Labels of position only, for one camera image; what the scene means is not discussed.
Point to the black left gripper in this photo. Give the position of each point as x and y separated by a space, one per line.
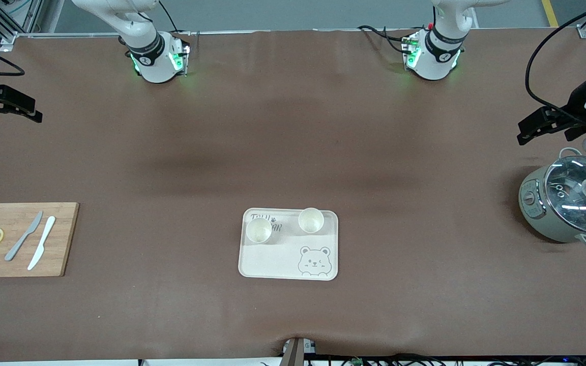
576 104

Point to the white plastic cup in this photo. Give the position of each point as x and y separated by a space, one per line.
258 233
311 221

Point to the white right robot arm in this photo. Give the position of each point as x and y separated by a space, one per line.
150 66

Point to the glass pot lid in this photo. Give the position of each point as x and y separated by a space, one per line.
567 178

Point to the grey pot with glass lid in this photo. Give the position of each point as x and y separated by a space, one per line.
547 223

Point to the grey plastic knife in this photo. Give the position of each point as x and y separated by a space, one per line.
24 235

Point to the white plastic knife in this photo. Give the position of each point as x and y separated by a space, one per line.
41 243

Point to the bamboo cutting board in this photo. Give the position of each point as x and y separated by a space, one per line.
64 244

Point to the brown table cover sheet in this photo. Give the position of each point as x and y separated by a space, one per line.
293 127

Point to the cream tray with bear print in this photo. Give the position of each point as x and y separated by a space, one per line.
272 259

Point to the metal table edge clamp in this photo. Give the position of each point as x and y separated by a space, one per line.
295 353

